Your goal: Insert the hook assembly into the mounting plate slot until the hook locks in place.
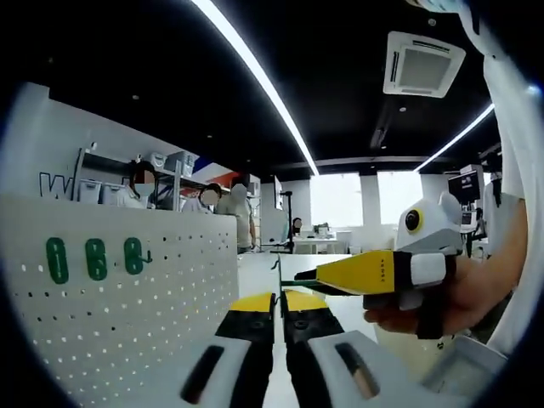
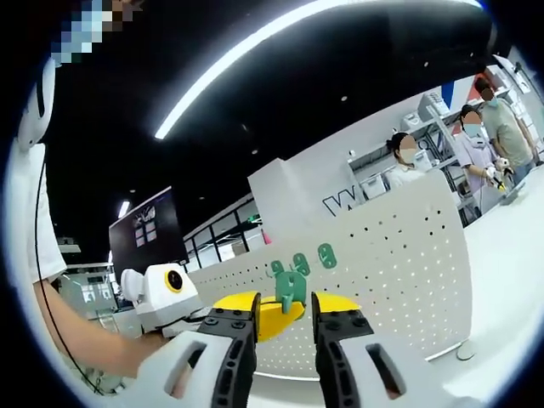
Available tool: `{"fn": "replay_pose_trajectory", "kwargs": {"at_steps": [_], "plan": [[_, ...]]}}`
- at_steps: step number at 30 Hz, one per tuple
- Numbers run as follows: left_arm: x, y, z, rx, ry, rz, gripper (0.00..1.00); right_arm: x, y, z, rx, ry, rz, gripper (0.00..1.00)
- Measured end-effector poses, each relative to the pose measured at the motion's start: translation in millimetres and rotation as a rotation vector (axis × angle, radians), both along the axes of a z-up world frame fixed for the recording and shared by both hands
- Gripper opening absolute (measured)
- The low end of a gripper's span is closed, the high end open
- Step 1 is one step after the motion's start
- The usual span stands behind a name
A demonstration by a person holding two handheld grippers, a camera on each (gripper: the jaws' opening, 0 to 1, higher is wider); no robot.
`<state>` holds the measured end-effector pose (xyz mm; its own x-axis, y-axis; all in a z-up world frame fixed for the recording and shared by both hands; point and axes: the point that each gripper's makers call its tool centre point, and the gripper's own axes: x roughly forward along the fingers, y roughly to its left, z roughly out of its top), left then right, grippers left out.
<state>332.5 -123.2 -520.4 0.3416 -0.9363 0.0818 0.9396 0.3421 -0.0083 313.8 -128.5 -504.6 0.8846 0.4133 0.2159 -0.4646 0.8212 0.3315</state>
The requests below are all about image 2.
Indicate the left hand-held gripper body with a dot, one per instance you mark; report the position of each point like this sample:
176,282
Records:
153,297

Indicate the long ceiling light strip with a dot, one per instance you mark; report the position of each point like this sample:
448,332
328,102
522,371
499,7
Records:
163,127

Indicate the white perforated mounting plate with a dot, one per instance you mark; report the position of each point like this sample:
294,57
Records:
404,276

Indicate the metal hooks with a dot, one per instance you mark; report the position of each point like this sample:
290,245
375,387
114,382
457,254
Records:
277,268

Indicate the metal shelving unit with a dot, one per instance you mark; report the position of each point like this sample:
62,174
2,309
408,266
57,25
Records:
431,106

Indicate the person's white shirt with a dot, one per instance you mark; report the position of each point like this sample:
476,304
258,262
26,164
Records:
30,204

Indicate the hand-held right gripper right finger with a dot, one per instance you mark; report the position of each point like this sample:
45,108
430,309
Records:
353,374

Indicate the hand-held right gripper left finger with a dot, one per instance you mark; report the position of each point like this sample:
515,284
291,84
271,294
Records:
208,344

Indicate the large black wall display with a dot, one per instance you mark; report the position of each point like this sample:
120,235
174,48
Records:
157,238

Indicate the green hook assembly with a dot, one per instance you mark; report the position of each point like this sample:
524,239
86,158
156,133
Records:
302,263
291,285
326,255

